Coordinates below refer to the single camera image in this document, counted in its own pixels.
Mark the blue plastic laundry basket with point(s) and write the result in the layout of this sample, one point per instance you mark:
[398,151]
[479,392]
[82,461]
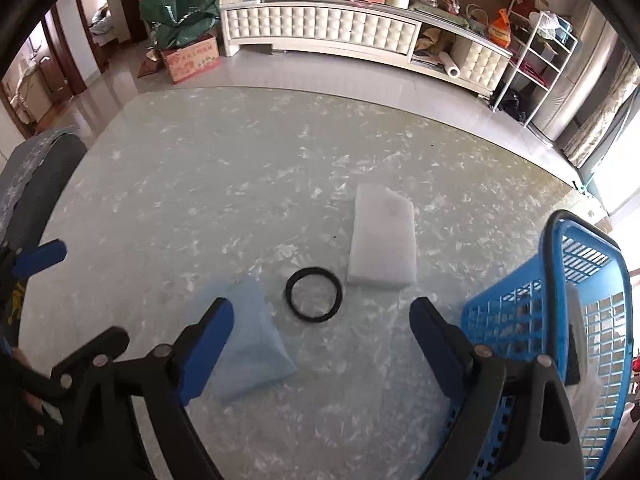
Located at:
[518,419]

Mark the white grey mask cloth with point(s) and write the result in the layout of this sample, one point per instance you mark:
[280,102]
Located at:
[577,353]

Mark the white tufted TV cabinet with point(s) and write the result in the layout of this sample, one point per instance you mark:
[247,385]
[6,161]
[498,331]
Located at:
[406,39]

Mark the white metal shelf rack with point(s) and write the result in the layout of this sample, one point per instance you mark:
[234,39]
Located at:
[542,44]

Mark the white foam sponge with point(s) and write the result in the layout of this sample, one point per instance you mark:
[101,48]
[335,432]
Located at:
[383,249]

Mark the light blue cloth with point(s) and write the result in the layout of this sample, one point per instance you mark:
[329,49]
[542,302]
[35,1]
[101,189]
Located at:
[254,355]

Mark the orange bag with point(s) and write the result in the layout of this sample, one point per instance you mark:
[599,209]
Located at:
[499,31]

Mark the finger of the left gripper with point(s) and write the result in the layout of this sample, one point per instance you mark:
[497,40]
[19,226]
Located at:
[27,264]

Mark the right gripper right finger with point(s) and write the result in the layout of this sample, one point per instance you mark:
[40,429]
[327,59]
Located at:
[444,346]

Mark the dark grey chair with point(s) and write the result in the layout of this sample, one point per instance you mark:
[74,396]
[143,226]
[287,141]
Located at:
[32,182]

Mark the pink cardboard box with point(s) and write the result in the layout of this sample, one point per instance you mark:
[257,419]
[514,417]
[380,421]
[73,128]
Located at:
[185,63]

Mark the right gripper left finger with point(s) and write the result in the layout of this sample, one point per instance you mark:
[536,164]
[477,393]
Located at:
[199,347]

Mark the green plastic bag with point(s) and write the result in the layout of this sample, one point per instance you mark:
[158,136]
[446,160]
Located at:
[176,24]

